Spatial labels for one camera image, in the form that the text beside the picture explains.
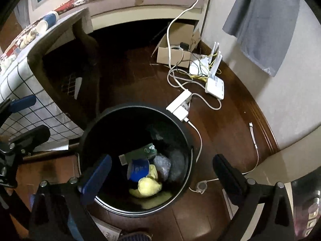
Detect clear plastic bag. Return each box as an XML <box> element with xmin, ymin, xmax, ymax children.
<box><xmin>153</xmin><ymin>154</ymin><xmax>187</xmax><ymax>181</ymax></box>

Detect green carton box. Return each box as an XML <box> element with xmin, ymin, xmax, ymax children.
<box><xmin>119</xmin><ymin>143</ymin><xmax>157</xmax><ymax>166</ymax></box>

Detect thick white power cable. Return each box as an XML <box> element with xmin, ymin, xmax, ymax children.
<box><xmin>166</xmin><ymin>0</ymin><xmax>222</xmax><ymax>111</ymax></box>

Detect blue white paper cup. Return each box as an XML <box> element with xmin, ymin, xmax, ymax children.
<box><xmin>36</xmin><ymin>10</ymin><xmax>59</xmax><ymax>33</ymax></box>

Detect dark wooden table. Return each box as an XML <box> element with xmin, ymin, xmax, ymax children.
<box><xmin>27</xmin><ymin>7</ymin><xmax>101</xmax><ymax>153</ymax></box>

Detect white bed with red headboard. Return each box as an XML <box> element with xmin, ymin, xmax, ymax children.
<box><xmin>15</xmin><ymin>0</ymin><xmax>213</xmax><ymax>34</ymax></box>

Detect black plastic bucket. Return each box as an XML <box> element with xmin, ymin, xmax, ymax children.
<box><xmin>78</xmin><ymin>103</ymin><xmax>197</xmax><ymax>218</ymax></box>

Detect blue white booklet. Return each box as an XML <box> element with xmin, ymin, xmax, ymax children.
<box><xmin>94</xmin><ymin>218</ymin><xmax>122</xmax><ymax>241</ymax></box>

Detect tied grey curtain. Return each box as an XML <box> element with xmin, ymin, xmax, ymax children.
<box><xmin>222</xmin><ymin>0</ymin><xmax>301</xmax><ymax>78</ymax></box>

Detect brown cardboard box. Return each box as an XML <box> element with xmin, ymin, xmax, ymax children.
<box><xmin>152</xmin><ymin>22</ymin><xmax>202</xmax><ymax>69</ymax></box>

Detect beige paper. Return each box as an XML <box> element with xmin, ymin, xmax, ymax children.
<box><xmin>20</xmin><ymin>29</ymin><xmax>39</xmax><ymax>49</ymax></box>

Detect white tissue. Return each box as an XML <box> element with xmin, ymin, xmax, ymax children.
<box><xmin>0</xmin><ymin>55</ymin><xmax>15</xmax><ymax>74</ymax></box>

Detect flat white router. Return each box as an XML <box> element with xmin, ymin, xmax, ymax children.
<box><xmin>205</xmin><ymin>51</ymin><xmax>225</xmax><ymax>100</ymax></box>

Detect upright white router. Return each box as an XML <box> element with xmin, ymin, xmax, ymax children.
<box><xmin>189</xmin><ymin>42</ymin><xmax>221</xmax><ymax>77</ymax></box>

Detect white plug-in charger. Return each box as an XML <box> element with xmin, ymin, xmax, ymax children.
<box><xmin>174</xmin><ymin>105</ymin><xmax>191</xmax><ymax>122</ymax></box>

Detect thin white charging cable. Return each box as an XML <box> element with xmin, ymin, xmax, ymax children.
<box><xmin>187</xmin><ymin>119</ymin><xmax>260</xmax><ymax>194</ymax></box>

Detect blue striped shoe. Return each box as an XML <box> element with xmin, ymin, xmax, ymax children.
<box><xmin>118</xmin><ymin>230</ymin><xmax>152</xmax><ymax>241</ymax></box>

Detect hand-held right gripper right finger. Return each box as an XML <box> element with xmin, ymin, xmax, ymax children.
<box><xmin>213</xmin><ymin>154</ymin><xmax>295</xmax><ymax>241</ymax></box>

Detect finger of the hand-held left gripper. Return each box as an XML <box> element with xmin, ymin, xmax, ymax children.
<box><xmin>0</xmin><ymin>125</ymin><xmax>51</xmax><ymax>156</ymax></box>
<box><xmin>0</xmin><ymin>94</ymin><xmax>37</xmax><ymax>117</ymax></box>

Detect yellow cloth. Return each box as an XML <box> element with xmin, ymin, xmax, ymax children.
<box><xmin>129</xmin><ymin>164</ymin><xmax>163</xmax><ymax>197</ymax></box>

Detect white power strip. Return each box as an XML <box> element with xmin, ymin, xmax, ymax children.
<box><xmin>166</xmin><ymin>90</ymin><xmax>193</xmax><ymax>111</ymax></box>

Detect yellow network cable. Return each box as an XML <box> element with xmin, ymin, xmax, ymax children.
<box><xmin>189</xmin><ymin>54</ymin><xmax>218</xmax><ymax>81</ymax></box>

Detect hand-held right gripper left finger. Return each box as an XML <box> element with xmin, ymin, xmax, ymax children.
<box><xmin>29</xmin><ymin>154</ymin><xmax>112</xmax><ymax>241</ymax></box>

